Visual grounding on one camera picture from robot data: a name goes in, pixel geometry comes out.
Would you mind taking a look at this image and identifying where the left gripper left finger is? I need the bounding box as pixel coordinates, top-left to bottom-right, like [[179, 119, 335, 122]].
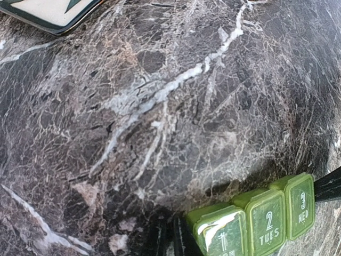
[[145, 215, 202, 255]]

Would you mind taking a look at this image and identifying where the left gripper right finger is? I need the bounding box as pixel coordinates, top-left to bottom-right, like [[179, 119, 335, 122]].
[[314, 167, 341, 202]]

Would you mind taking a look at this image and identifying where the green weekly pill organizer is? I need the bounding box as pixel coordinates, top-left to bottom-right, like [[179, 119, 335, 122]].
[[185, 173, 315, 255]]

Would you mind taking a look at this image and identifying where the floral square ceramic plate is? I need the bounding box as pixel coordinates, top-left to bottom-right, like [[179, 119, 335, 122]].
[[1, 0, 103, 36]]

